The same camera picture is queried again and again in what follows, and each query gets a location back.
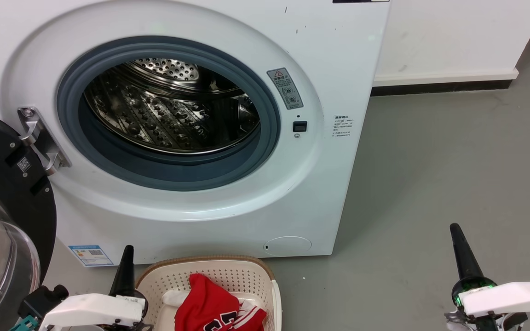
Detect silver metal door hinge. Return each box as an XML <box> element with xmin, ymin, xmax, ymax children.
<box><xmin>18</xmin><ymin>107</ymin><xmax>72</xmax><ymax>176</ymax></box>

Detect red jersey with black number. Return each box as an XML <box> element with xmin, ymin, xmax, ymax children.
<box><xmin>174</xmin><ymin>273</ymin><xmax>241</xmax><ymax>331</ymax></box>

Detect white front-load washing machine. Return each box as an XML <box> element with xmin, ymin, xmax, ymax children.
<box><xmin>0</xmin><ymin>0</ymin><xmax>391</xmax><ymax>268</ymax></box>

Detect white text label sticker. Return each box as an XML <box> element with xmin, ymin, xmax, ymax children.
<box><xmin>332</xmin><ymin>115</ymin><xmax>353</xmax><ymax>139</ymax></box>

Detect grey warning sticker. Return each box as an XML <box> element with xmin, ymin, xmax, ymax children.
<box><xmin>267</xmin><ymin>68</ymin><xmax>304</xmax><ymax>110</ymax></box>

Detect cream perforated laundry basket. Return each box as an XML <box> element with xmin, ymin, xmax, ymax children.
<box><xmin>135</xmin><ymin>255</ymin><xmax>283</xmax><ymax>331</ymax></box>

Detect black wall baseboard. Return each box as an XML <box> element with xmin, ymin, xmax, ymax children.
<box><xmin>370</xmin><ymin>80</ymin><xmax>514</xmax><ymax>97</ymax></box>

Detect red shorts with elastic waistband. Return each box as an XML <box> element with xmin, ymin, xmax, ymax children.
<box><xmin>236</xmin><ymin>301</ymin><xmax>268</xmax><ymax>331</ymax></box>

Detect white green-banded right gripper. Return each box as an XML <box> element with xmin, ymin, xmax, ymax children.
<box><xmin>449</xmin><ymin>223</ymin><xmax>530</xmax><ymax>319</ymax></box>

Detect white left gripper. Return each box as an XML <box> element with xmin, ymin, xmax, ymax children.
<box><xmin>39</xmin><ymin>245</ymin><xmax>149</xmax><ymax>331</ymax></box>

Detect grey rubber door gasket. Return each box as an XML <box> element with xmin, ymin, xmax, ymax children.
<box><xmin>57</xmin><ymin>36</ymin><xmax>282</xmax><ymax>192</ymax></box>

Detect perforated stainless steel drum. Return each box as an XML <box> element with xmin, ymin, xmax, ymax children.
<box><xmin>83</xmin><ymin>57</ymin><xmax>261</xmax><ymax>155</ymax></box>

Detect round white filter cover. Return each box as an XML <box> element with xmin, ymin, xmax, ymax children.
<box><xmin>264</xmin><ymin>236</ymin><xmax>312</xmax><ymax>257</ymax></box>

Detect blue energy label sticker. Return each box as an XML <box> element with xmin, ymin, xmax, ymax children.
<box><xmin>68</xmin><ymin>245</ymin><xmax>115</xmax><ymax>268</ymax></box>

